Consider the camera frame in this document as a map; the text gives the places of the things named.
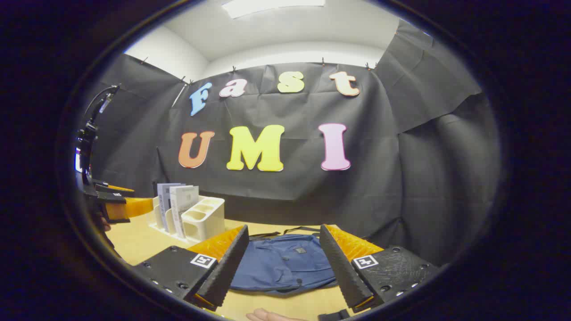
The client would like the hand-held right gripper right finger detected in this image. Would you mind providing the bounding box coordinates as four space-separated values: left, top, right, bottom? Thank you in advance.
319 224 440 313

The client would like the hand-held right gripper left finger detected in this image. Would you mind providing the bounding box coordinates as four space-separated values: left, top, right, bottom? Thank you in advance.
133 224 250 313

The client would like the lavender blue book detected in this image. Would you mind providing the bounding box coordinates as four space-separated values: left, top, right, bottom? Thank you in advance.
157 183 186 232

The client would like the white book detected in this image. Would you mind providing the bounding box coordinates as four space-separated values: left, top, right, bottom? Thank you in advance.
170 185 200 239

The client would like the white bookshelf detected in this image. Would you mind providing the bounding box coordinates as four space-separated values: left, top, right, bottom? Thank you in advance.
149 195 226 243

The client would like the blue schoolbag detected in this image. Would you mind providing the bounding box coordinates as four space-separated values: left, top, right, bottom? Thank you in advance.
230 226 339 295

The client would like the black backdrop cloth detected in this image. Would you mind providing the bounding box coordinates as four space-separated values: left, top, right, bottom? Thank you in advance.
85 20 502 268

